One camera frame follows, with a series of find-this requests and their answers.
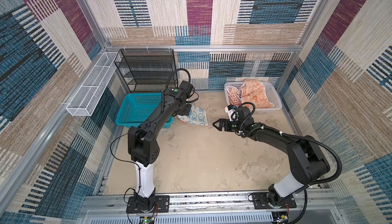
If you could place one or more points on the orange and cream towel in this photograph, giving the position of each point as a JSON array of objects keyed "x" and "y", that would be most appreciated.
[{"x": 254, "y": 91}]

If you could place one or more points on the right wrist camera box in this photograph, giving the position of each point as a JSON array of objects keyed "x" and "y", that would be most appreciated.
[{"x": 232, "y": 113}]

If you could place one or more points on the blue and cream towel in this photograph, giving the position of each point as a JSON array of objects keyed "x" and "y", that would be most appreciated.
[{"x": 197, "y": 116}]

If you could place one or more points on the white plastic laundry basket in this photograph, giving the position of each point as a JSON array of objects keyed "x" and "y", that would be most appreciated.
[{"x": 271, "y": 94}]

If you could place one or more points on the white wire mesh tray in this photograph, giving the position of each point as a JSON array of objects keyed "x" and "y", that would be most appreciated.
[{"x": 90, "y": 92}]

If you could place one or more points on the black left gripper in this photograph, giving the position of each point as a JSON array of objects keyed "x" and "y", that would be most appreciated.
[{"x": 187, "y": 112}]

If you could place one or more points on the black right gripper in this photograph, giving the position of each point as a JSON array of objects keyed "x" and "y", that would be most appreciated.
[{"x": 221, "y": 124}]

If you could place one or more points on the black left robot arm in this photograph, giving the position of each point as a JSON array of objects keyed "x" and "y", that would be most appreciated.
[{"x": 143, "y": 146}]

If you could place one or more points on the aluminium frame post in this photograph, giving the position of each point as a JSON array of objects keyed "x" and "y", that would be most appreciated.
[{"x": 312, "y": 24}]

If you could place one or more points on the teal plastic basket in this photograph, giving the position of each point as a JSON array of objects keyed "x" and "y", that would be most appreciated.
[{"x": 136, "y": 108}]

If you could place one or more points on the black wire shelf rack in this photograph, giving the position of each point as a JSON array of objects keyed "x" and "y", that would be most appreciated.
[{"x": 146, "y": 70}]

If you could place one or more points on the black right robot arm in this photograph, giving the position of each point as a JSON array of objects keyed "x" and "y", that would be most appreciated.
[{"x": 306, "y": 159}]

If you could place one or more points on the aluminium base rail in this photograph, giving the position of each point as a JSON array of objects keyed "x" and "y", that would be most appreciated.
[{"x": 320, "y": 206}]

